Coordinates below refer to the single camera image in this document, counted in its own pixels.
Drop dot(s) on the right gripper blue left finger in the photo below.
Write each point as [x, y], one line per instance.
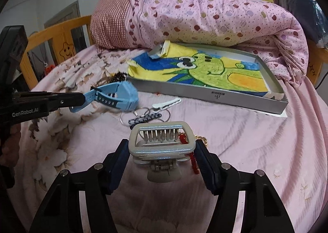
[60, 209]

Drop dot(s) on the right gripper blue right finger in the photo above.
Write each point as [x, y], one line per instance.
[263, 208]

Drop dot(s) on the light blue kids smartwatch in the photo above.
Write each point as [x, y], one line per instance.
[119, 95]

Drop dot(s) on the black white braided keychain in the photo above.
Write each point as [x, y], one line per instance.
[144, 115]

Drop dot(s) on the beige metal hair claw clip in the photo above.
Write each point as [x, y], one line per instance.
[162, 146]

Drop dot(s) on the white alligator hair clip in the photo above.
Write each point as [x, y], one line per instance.
[163, 106]

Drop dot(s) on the person's left hand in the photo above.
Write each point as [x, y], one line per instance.
[10, 156]

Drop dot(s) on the pink floral bed sheet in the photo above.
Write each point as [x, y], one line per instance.
[291, 150]

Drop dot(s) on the grey door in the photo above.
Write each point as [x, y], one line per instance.
[42, 57]

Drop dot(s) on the grey shallow cardboard box tray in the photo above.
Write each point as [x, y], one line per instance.
[273, 102]

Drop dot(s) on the colourful frog crayon drawing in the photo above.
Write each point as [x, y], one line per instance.
[180, 64]

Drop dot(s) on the rolled pink dotted quilt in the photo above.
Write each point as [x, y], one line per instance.
[259, 27]

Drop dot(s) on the blue bundle in plastic bag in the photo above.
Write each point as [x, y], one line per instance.
[311, 18]

